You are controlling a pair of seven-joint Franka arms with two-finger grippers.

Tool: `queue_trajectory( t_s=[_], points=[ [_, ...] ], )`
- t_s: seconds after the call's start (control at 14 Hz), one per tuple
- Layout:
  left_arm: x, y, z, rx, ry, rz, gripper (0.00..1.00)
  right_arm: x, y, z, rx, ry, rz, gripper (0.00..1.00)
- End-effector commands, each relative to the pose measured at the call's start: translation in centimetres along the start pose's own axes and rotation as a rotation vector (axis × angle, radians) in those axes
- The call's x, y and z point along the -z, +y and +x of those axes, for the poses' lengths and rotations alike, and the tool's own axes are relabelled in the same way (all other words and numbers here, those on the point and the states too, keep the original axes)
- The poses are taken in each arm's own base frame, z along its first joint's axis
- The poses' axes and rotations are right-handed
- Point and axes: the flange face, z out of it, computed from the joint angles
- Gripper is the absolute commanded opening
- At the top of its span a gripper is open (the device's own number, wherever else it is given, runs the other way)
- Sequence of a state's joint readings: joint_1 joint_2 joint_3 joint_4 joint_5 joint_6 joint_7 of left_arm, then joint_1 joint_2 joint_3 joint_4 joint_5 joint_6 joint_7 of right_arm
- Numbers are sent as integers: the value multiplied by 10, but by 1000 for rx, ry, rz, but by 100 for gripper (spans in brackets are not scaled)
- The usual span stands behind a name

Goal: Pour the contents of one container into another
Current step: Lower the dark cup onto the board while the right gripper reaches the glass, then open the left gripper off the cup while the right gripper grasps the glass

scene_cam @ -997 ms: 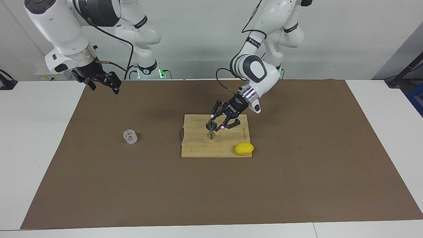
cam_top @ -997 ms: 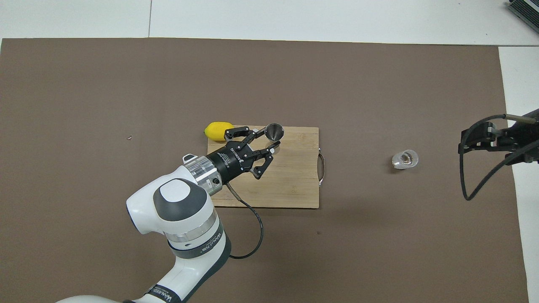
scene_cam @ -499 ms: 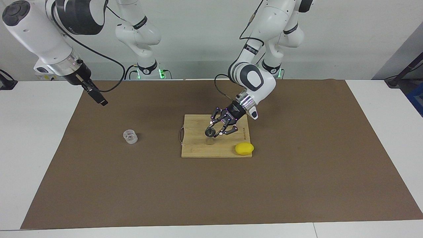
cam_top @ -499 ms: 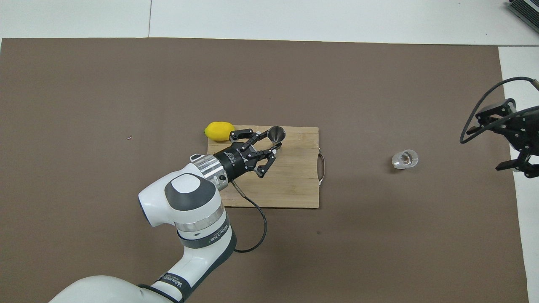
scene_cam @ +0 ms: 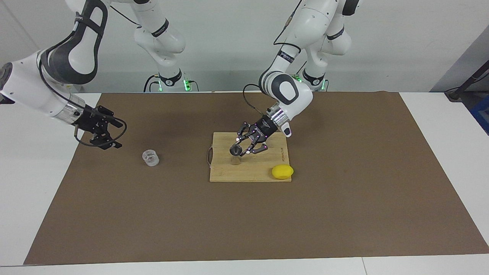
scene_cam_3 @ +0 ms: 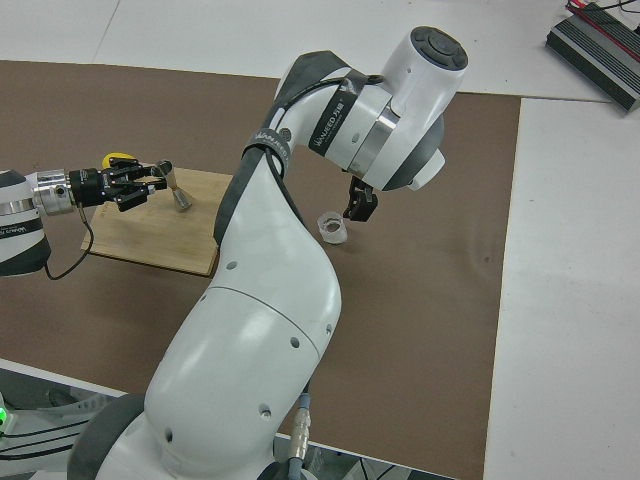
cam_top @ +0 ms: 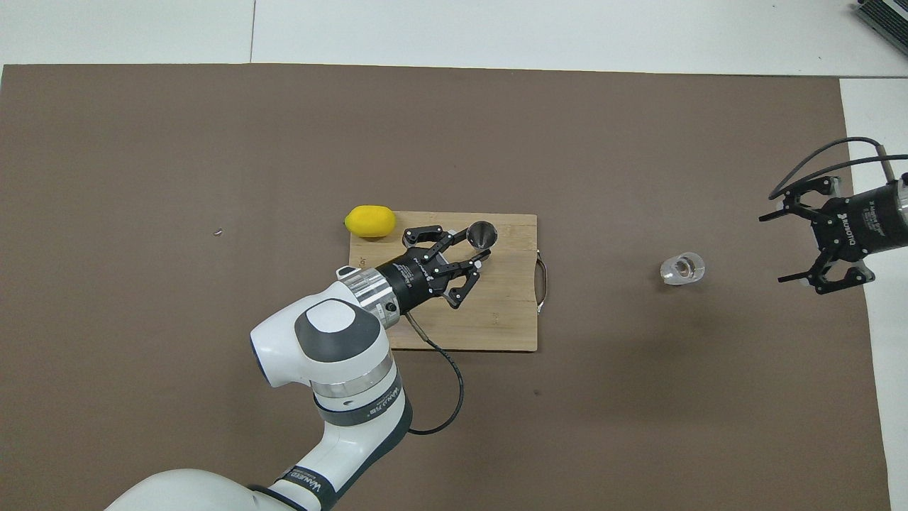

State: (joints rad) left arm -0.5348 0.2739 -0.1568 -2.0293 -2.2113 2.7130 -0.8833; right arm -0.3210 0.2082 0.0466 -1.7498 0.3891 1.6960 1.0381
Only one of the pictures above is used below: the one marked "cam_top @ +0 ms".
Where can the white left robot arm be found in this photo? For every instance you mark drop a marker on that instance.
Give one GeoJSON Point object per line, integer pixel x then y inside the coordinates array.
{"type": "Point", "coordinates": [326, 355]}

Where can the grey laptop corner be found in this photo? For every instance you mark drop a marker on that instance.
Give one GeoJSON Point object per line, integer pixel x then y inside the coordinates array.
{"type": "Point", "coordinates": [887, 14]}

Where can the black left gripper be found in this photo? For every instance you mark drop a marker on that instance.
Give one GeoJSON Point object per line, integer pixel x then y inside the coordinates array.
{"type": "Point", "coordinates": [415, 280]}

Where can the yellow lemon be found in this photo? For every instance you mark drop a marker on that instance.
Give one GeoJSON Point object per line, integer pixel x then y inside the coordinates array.
{"type": "Point", "coordinates": [370, 221]}

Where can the bamboo cutting board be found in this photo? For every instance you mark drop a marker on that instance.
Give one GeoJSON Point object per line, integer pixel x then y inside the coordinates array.
{"type": "Point", "coordinates": [496, 312]}

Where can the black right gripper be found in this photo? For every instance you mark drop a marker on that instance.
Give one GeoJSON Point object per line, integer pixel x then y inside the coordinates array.
{"type": "Point", "coordinates": [869, 223]}

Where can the steel double jigger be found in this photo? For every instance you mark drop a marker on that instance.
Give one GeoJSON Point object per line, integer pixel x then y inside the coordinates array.
{"type": "Point", "coordinates": [482, 233]}

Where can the small clear glass cup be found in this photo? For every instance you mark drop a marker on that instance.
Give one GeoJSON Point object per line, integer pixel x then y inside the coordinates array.
{"type": "Point", "coordinates": [682, 270]}

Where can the brown table mat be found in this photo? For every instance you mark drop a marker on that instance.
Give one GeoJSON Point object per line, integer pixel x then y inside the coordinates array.
{"type": "Point", "coordinates": [177, 177]}

